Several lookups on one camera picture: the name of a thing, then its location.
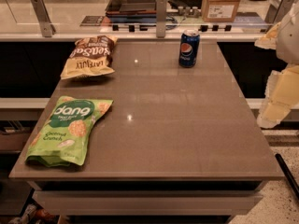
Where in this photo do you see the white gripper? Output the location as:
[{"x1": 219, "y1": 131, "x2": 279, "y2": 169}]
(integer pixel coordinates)
[{"x1": 254, "y1": 1, "x2": 299, "y2": 129}]

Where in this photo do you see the brown and yellow chip bag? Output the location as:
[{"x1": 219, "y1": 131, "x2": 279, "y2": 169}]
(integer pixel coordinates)
[{"x1": 61, "y1": 35, "x2": 118, "y2": 79}]

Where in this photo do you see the green rice chip bag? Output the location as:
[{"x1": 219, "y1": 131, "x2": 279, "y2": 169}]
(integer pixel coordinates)
[{"x1": 26, "y1": 96, "x2": 113, "y2": 167}]

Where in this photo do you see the cardboard box with label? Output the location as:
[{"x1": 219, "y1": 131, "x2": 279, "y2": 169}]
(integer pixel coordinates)
[{"x1": 201, "y1": 0, "x2": 240, "y2": 22}]

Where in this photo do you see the blue Pepsi can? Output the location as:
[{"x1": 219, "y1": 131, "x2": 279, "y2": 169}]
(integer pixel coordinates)
[{"x1": 178, "y1": 29, "x2": 200, "y2": 68}]

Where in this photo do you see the black pole on floor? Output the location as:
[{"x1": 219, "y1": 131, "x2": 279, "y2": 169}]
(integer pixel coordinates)
[{"x1": 275, "y1": 153, "x2": 299, "y2": 200}]

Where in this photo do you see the orange framed dark tray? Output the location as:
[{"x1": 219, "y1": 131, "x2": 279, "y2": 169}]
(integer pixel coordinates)
[{"x1": 106, "y1": 0, "x2": 156, "y2": 15}]

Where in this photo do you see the right metal glass bracket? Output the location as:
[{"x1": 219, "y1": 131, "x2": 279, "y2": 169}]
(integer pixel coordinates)
[{"x1": 264, "y1": 0, "x2": 295, "y2": 23}]

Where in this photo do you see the metal glass bracket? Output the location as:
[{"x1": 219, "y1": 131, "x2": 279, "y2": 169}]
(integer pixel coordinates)
[
  {"x1": 156, "y1": 0, "x2": 167, "y2": 38},
  {"x1": 264, "y1": 0, "x2": 295, "y2": 23},
  {"x1": 30, "y1": 0, "x2": 56, "y2": 37}
]

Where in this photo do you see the middle metal glass bracket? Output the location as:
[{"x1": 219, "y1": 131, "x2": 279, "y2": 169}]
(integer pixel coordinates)
[{"x1": 156, "y1": 0, "x2": 167, "y2": 38}]

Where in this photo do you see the left metal glass bracket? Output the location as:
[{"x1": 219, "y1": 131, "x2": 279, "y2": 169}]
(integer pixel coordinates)
[{"x1": 30, "y1": 0, "x2": 56, "y2": 37}]

